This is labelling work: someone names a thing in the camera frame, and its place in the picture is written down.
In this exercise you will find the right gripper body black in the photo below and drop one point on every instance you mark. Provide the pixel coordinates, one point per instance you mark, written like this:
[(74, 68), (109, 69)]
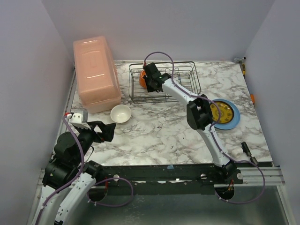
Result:
[(150, 78)]

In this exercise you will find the pink plastic storage box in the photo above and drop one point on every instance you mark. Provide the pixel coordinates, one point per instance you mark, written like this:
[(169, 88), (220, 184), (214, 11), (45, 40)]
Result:
[(97, 78)]

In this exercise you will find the yellow tool at corner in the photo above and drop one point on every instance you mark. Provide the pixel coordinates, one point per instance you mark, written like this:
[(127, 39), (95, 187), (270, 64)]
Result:
[(243, 69)]

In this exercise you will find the white ceramic bowl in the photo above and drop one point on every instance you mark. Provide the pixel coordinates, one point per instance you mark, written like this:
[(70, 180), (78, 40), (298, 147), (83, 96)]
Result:
[(120, 113)]

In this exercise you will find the orange mug black handle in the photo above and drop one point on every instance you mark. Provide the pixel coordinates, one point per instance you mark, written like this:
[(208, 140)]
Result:
[(142, 81)]

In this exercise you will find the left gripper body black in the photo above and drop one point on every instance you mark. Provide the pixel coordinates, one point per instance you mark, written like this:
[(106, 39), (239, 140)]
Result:
[(93, 131)]

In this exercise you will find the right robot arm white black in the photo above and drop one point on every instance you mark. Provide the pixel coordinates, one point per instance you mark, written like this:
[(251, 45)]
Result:
[(199, 116)]

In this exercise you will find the yellow patterned plate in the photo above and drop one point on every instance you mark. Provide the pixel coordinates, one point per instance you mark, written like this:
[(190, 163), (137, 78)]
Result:
[(227, 112)]

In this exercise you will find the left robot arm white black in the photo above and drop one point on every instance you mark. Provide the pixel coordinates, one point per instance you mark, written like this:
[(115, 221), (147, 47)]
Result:
[(67, 177)]

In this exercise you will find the black mounting rail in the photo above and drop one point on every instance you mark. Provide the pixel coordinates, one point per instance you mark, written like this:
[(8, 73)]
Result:
[(160, 179)]

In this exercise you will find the orange clamp on wall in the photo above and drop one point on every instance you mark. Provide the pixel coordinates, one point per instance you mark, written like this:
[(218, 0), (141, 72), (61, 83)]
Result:
[(252, 98)]

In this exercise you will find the black wire dish rack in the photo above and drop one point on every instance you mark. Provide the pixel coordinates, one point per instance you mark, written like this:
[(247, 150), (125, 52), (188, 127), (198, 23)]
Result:
[(185, 74)]

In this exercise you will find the aluminium frame rail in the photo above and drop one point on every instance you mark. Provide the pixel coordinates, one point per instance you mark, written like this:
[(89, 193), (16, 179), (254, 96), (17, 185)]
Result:
[(251, 176)]

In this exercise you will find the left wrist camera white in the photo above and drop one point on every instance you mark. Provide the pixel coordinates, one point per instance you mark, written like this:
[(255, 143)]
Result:
[(78, 119)]

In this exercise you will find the blue plate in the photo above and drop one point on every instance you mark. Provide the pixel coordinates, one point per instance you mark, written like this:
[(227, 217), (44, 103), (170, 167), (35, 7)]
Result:
[(236, 118)]

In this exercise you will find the white plastic fitting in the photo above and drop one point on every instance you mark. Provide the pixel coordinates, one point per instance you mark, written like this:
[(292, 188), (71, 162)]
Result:
[(237, 152)]

